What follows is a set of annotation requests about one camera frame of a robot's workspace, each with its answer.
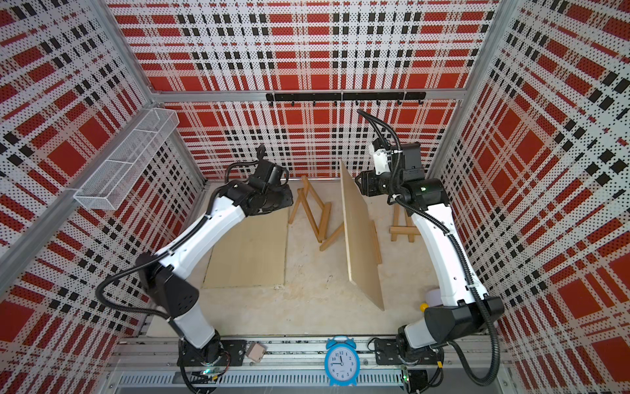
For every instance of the black hook rail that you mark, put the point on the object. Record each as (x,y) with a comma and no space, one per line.
(346,96)

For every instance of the wooden board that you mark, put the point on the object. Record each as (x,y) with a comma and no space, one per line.
(252,254)
(361,245)

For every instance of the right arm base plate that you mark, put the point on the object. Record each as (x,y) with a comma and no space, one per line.
(390,351)

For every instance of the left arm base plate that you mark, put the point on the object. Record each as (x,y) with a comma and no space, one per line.
(231,352)

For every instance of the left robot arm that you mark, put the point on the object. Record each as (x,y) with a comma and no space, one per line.
(164,274)

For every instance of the white wire mesh basket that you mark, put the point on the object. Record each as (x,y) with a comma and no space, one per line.
(110,184)

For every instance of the small wooden easel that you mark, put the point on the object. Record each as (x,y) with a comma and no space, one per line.
(402,225)

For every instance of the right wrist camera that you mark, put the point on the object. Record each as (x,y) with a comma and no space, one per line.
(410,168)

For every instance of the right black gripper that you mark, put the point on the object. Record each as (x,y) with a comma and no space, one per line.
(368,180)

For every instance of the small brown square block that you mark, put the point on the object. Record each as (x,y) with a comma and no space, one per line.
(256,352)

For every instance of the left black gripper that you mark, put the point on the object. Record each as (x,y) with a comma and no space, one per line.
(287,198)

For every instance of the lavender toaster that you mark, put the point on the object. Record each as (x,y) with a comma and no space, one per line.
(432,299)

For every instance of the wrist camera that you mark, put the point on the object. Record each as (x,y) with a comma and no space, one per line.
(410,168)
(267,175)

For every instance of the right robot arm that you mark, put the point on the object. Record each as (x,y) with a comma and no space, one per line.
(466,307)

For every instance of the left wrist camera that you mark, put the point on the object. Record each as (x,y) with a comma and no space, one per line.
(267,175)

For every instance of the blue alarm clock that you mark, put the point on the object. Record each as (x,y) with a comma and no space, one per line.
(342,364)

